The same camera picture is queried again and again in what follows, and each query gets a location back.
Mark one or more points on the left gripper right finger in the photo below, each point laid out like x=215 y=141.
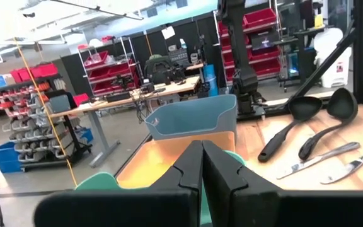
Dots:
x=232 y=205

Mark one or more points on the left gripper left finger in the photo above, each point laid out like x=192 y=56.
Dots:
x=181 y=201

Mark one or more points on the silver table knife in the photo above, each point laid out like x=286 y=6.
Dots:
x=351 y=165
x=326 y=154

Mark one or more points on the plain black ladle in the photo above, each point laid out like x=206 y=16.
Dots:
x=304 y=108

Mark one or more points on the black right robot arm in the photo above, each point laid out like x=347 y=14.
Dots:
x=243 y=75

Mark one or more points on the orange translucent plastic tray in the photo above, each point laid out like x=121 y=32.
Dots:
x=156 y=157

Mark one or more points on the teal plastic bin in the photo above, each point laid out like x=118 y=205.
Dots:
x=99 y=183

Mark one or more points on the blue-grey plastic bin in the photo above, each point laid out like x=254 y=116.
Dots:
x=194 y=116

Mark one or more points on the wooden top desk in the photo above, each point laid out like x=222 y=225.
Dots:
x=169 y=89

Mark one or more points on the blue cylinder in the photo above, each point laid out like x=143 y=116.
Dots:
x=211 y=82

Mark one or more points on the dark backpack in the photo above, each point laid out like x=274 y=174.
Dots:
x=157 y=67

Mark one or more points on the white trash bin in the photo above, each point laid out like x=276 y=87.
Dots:
x=332 y=69

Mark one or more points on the white paper sheet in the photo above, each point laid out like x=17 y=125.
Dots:
x=168 y=32

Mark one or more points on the parts bin cart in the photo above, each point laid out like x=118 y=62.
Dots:
x=27 y=126

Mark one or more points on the blue plastic crate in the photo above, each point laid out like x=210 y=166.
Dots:
x=6 y=157

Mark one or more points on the tall rack with red bins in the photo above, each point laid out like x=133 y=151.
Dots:
x=263 y=19

